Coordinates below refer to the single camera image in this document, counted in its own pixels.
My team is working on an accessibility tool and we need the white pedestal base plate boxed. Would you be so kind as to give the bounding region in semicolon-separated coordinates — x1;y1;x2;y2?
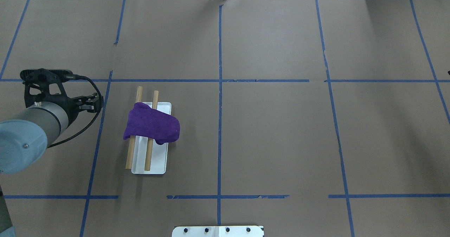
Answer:
172;225;265;237

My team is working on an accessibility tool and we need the wooden rack rod inner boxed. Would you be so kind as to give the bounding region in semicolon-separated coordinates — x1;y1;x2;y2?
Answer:
144;90;159;171

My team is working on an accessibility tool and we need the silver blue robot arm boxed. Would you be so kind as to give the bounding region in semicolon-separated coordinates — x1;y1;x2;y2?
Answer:
0;93;103;174

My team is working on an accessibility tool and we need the wooden rack rod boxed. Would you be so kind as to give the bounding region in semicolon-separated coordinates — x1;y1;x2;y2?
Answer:
144;90;159;171
125;86;143;169

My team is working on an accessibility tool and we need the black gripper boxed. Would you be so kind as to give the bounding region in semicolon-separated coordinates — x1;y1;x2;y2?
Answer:
58;93;103;125

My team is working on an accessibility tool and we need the black camera cable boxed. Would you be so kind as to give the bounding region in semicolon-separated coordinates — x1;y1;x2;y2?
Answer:
47;75;104;149

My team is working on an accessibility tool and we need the wooden rack rod outer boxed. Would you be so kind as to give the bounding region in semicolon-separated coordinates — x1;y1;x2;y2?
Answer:
125;86;143;169

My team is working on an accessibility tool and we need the white towel rack base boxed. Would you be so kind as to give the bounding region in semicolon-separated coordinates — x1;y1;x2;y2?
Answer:
131;102;172;175

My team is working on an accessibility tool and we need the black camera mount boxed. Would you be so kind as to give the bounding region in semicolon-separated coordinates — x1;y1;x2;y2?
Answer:
20;69;79;108

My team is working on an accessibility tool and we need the purple towel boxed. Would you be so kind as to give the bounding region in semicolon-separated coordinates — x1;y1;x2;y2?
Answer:
122;102;180;145

